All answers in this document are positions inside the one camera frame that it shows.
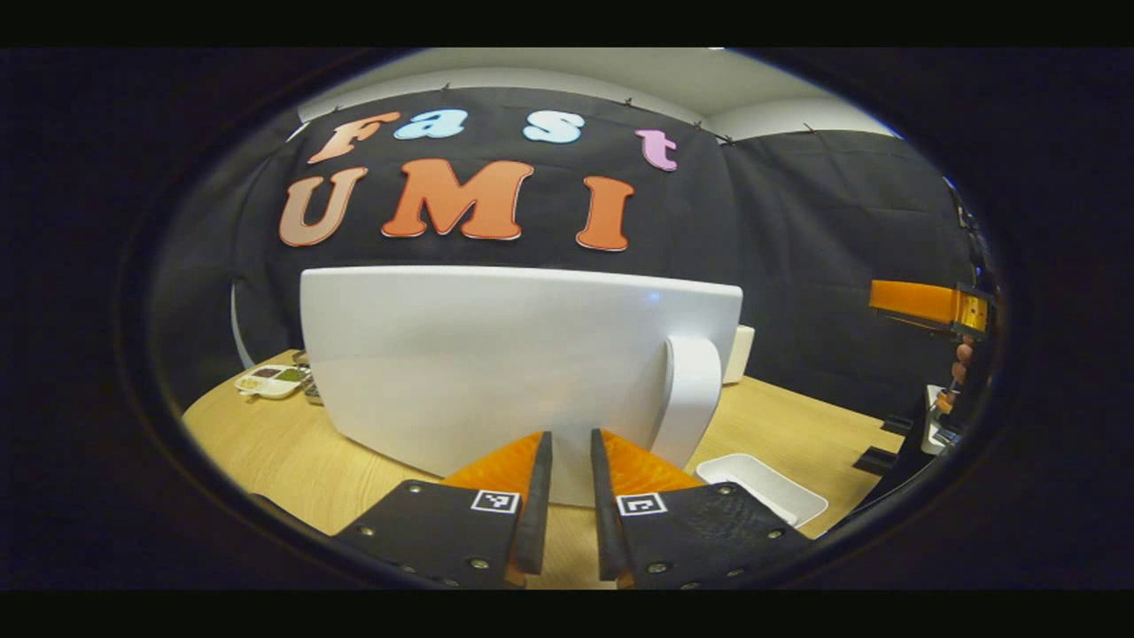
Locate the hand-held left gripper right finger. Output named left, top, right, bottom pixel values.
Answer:
left=591, top=429, right=812, bottom=590

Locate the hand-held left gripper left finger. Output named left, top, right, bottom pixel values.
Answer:
left=332, top=432, right=555, bottom=590

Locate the white microwave oven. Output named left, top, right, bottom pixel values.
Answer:
left=299, top=266, right=745, bottom=508

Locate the white rectangular tray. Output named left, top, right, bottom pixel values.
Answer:
left=695, top=453, right=829, bottom=529

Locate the white toaster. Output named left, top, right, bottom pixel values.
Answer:
left=722, top=324, right=757, bottom=385

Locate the white divided plate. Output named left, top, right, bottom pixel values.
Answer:
left=235, top=363, right=311, bottom=401

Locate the white power cable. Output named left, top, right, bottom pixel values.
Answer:
left=230, top=282, right=249, bottom=370

